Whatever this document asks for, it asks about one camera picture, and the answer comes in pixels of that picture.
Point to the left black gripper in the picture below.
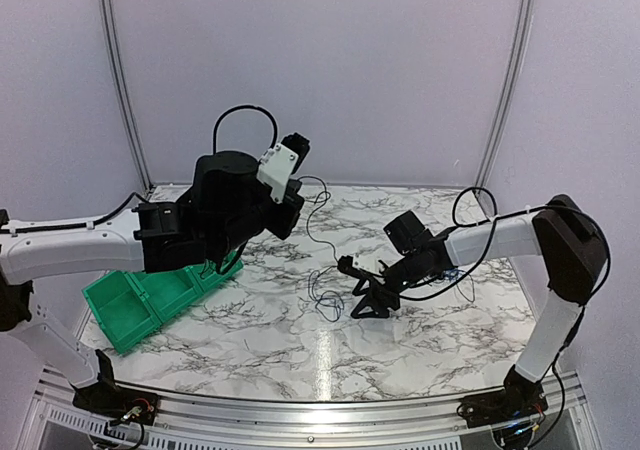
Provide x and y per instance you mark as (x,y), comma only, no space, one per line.
(283,227)

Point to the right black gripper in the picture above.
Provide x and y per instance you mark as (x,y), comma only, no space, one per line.
(370,301)

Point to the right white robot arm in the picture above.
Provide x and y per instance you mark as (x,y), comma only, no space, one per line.
(571,244)

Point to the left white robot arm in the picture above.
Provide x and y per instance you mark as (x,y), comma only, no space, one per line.
(233,198)

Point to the green three-compartment plastic bin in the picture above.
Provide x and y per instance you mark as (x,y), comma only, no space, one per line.
(128,307)

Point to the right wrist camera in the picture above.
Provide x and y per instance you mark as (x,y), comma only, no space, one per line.
(359,266)

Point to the back aluminium frame rail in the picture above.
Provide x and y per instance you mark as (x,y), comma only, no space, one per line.
(338,183)

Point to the front aluminium rail base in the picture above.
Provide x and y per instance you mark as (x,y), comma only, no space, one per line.
(192,421)

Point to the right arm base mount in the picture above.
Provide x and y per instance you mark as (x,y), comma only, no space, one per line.
(496,407)

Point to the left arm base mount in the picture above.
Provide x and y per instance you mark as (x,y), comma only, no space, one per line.
(115,404)

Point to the left aluminium frame post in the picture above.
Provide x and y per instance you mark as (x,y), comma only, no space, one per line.
(123,98)

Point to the aluminium frame post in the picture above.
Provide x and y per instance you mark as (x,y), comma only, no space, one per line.
(123,98)
(515,63)

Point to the right aluminium frame post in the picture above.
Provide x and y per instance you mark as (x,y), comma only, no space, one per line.
(515,63)

